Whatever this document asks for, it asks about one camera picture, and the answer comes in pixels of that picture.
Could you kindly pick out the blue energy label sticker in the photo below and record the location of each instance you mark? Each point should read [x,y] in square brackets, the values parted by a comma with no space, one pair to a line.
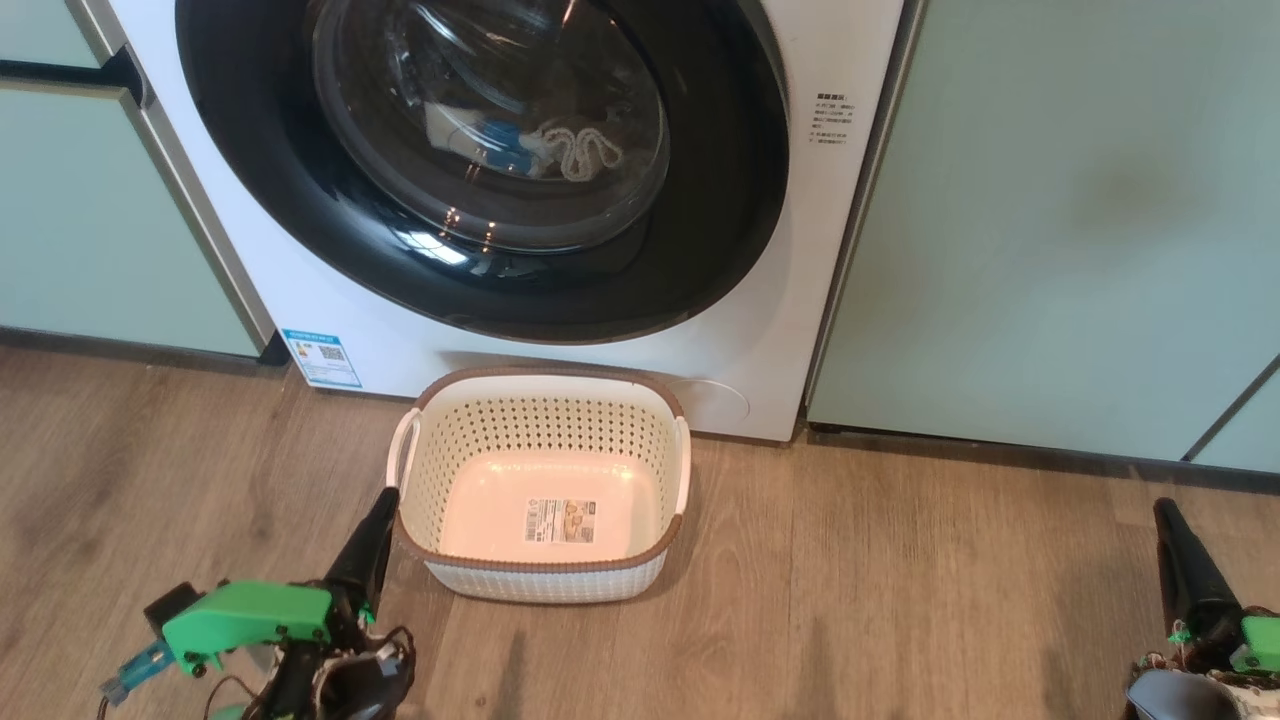
[322,358]

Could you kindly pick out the round white filter cover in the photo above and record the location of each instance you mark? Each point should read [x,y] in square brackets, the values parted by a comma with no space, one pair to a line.
[722,400]

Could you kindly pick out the dark washing machine door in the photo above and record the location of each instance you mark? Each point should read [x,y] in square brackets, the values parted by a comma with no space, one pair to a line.
[300,200]

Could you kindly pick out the white and blue garment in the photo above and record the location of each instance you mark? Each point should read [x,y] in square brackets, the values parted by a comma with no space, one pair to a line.
[445,128]

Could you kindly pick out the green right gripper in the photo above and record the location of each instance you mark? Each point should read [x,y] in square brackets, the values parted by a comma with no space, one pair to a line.
[1262,645]

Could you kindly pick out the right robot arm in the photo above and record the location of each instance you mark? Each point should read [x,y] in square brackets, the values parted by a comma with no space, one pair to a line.
[1170,697]

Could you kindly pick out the pale grey cabinet panel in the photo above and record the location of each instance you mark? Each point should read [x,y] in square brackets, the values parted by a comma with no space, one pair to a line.
[1050,230]

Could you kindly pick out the pale green cabinet drawer front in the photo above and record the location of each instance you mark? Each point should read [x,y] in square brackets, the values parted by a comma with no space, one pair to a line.
[35,30]

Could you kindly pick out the dark cabinet baseboard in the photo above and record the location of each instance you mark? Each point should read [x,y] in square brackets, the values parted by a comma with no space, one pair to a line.
[120,350]

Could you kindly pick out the cream knit garment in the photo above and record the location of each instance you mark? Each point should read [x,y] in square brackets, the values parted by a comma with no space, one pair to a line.
[582,150]

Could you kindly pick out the white front-load washing machine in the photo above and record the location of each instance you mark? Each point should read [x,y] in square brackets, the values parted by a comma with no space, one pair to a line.
[780,350]

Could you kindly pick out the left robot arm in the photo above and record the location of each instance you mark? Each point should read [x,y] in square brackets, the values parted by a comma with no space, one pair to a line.
[350,685]

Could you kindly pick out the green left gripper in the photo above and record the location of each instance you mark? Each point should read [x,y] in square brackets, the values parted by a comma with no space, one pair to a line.
[250,620]

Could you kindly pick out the printed label sticker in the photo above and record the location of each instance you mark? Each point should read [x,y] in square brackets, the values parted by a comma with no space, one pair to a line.
[560,521]

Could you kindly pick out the white perforated laundry basket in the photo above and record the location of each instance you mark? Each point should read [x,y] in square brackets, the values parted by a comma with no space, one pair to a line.
[480,430]

